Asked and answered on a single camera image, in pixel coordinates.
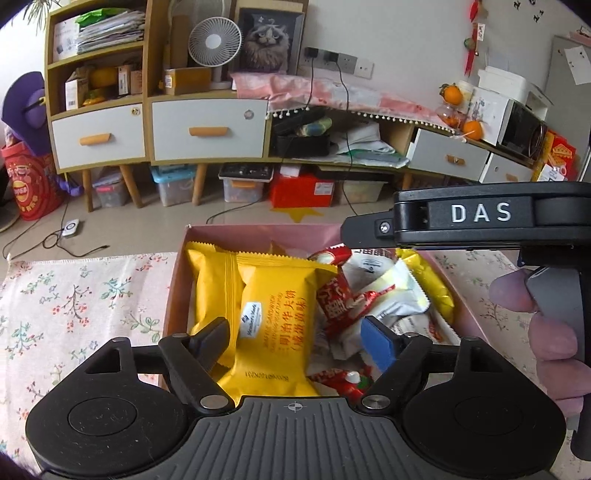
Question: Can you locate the white pecan snack bag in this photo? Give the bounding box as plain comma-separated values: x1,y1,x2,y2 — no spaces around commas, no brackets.
342,248,397,291

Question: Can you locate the yellow chip bag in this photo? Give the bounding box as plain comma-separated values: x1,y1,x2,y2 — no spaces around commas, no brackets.
396,248,456,325

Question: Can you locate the red white snack packet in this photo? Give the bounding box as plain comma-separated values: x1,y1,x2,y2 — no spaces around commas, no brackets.
308,244,356,340

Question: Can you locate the yellow wafer snack pack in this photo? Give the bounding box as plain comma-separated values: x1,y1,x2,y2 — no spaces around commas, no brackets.
185,242,245,369

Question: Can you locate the person right hand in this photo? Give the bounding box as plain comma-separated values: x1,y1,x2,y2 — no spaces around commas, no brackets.
489,270,590,418

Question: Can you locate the pink cardboard box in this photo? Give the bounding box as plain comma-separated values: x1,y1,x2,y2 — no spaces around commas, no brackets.
163,224,489,341

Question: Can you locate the white microwave oven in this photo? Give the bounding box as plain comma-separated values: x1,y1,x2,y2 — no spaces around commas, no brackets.
467,87,547,161

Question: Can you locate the orange fruit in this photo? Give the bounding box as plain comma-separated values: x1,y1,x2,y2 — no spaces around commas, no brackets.
440,84,464,107
462,120,485,141

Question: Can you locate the floral white rug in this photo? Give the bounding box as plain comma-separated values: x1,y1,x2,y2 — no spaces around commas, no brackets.
1,251,537,470

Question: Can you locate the clear storage bin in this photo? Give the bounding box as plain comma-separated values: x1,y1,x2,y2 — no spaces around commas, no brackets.
335,180,386,205

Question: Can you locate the blue lid storage bin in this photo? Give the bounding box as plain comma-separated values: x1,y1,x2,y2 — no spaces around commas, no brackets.
150,166,197,207

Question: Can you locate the white charger puck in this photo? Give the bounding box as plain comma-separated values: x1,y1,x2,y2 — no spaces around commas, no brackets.
61,219,80,238

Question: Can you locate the red shoe box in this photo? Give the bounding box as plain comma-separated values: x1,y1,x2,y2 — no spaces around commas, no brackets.
270,172,335,209

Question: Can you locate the black storage box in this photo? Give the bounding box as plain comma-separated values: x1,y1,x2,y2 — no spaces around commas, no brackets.
270,107,332,159

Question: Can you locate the red lantern gift bag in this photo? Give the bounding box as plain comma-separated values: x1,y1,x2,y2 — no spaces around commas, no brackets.
1,142,64,221

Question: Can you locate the wooden tv cabinet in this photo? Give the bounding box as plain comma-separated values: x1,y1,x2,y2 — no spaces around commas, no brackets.
43,0,546,213

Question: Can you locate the pink floral cloth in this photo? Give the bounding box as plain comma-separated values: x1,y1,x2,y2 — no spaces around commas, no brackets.
231,73,452,132

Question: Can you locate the purple hat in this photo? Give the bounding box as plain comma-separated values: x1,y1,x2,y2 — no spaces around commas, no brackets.
1,71,51,157

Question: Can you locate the white desk fan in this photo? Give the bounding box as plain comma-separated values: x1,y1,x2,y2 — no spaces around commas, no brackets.
187,16,242,90

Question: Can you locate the cat portrait frame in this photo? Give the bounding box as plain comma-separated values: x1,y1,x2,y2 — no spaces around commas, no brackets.
232,7,305,75

